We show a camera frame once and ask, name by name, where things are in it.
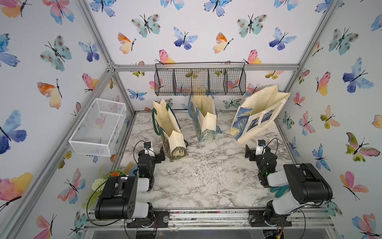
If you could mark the cream bag starry night print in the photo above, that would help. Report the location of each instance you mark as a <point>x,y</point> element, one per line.
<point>257,113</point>

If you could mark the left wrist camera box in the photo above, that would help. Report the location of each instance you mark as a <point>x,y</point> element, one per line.
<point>147,146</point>

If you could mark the white mesh wall basket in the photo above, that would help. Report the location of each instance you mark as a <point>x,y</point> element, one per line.
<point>99,128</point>

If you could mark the green rubber glove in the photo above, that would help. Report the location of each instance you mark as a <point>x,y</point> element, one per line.
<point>280,191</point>

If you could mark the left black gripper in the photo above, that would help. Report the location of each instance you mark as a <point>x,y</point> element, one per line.
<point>158,155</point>

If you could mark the aluminium front rail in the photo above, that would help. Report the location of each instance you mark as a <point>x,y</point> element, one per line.
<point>223,219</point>

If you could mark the black wire wall basket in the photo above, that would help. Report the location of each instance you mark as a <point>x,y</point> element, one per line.
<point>198,79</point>

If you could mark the wooden comb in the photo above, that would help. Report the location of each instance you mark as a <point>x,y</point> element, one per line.
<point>128,168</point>

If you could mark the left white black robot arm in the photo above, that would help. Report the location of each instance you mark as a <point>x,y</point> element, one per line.
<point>117,200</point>

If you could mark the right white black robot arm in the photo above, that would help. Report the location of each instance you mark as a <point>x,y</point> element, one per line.
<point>296,186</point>

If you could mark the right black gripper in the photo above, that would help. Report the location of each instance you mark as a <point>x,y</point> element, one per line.
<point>252,153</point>

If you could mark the potted plant orange flowers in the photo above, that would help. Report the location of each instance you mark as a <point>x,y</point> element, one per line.
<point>97,187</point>

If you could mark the cream bag blue floral pattern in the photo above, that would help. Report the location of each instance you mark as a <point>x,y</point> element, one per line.
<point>204,115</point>

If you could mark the cream bag green handles floral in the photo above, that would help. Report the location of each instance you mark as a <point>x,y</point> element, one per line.
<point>167,127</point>

